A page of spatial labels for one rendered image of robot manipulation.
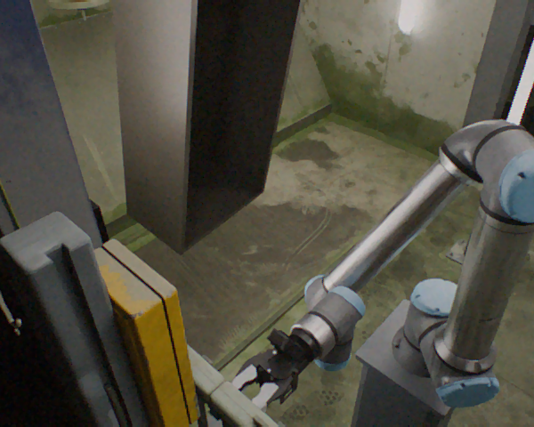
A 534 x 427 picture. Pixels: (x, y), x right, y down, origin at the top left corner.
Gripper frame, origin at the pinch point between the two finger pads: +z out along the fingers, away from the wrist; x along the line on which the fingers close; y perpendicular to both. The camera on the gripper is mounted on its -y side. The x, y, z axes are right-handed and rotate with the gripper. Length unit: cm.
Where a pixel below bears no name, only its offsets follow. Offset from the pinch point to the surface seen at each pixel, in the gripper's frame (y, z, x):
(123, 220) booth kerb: 96, -69, 175
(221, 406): -4.6, 3.6, -0.4
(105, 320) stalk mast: -44.2, 18.3, -3.5
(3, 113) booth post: -45, 7, 47
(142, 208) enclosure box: 47, -53, 117
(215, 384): -4.7, 1.4, 3.4
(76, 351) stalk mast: -42.8, 21.9, -3.5
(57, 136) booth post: -38, -1, 47
